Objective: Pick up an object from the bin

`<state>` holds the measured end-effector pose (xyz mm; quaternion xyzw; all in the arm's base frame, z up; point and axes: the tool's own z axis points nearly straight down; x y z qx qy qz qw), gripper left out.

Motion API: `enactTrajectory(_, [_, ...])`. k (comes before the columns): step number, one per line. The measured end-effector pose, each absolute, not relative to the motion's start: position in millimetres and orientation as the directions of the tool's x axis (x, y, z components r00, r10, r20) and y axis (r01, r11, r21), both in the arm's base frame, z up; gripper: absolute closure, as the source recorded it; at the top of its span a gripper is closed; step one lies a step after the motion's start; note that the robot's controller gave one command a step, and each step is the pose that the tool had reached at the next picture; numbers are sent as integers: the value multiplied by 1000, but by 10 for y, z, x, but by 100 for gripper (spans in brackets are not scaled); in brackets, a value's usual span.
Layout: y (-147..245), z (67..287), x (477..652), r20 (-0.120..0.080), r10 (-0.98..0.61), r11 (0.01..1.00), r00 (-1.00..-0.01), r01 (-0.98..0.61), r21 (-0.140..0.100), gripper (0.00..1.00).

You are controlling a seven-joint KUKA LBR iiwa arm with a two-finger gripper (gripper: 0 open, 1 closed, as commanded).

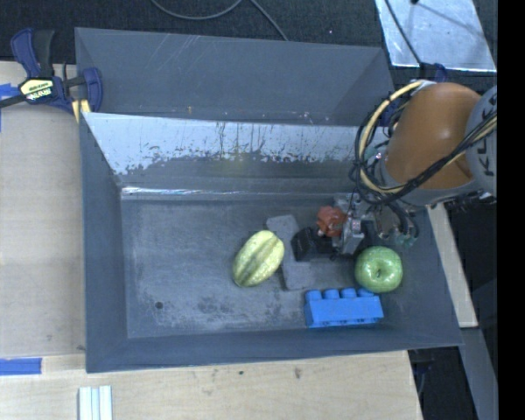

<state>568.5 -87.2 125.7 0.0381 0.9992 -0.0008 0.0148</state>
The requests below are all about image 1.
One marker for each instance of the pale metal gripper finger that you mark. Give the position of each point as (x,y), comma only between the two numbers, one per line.
(351,236)

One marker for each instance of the red-brown toy figure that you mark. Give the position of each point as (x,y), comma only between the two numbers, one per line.
(330,221)

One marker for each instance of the green toy apple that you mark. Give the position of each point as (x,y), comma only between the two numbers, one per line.
(378,269)

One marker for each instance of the black angular block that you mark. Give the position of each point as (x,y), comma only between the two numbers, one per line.
(306,243)

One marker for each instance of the grey flat block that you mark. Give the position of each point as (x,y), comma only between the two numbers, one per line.
(298,274)

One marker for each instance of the blue toy building brick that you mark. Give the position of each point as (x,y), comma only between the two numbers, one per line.
(343,309)

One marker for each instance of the yellow-green toy starfruit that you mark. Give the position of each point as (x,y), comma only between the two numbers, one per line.
(258,258)

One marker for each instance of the grey metal bin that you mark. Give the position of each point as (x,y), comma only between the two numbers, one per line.
(192,252)

